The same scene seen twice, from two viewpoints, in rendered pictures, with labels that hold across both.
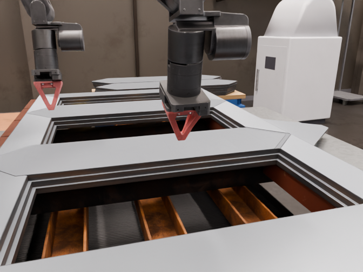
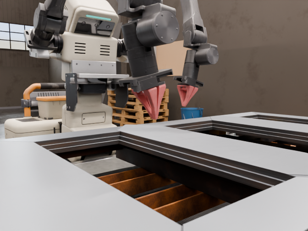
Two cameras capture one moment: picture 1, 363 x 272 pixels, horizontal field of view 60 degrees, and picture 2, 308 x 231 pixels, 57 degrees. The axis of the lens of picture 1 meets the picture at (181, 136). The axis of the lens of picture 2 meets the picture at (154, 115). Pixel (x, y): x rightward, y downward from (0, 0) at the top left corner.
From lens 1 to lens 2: 67 cm
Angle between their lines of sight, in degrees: 67
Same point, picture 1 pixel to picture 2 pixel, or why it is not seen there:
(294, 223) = (100, 188)
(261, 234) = (76, 179)
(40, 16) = (187, 41)
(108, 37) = not seen: outside the picture
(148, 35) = not seen: outside the picture
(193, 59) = (129, 46)
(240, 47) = (148, 31)
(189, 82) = (131, 64)
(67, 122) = (220, 125)
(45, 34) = (189, 52)
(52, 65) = (188, 74)
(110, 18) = not seen: outside the picture
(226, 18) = (148, 10)
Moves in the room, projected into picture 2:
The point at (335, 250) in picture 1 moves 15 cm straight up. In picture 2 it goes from (59, 203) to (55, 87)
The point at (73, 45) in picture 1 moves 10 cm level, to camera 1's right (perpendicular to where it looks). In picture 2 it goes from (202, 59) to (219, 57)
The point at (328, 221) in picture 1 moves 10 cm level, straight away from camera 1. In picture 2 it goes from (112, 201) to (189, 204)
